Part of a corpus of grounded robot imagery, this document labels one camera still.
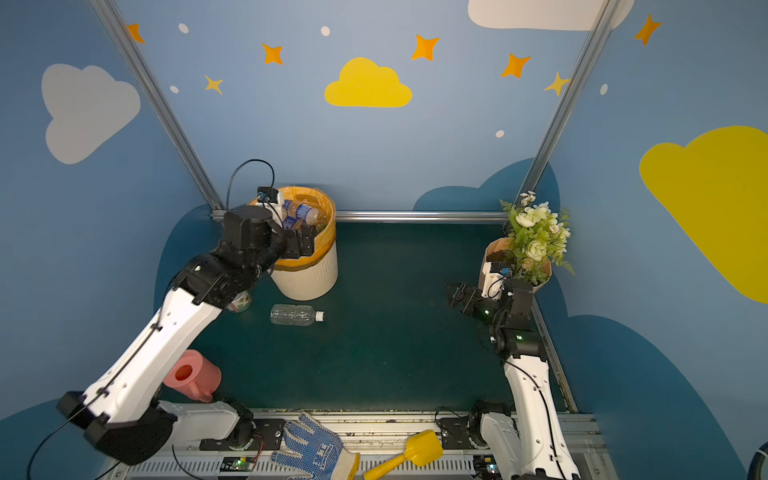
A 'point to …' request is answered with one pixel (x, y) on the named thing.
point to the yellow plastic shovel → (421, 448)
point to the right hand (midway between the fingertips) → (462, 287)
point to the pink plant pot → (502, 245)
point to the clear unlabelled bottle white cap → (298, 315)
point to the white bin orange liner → (314, 277)
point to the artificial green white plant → (539, 237)
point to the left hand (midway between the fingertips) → (302, 226)
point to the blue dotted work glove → (323, 453)
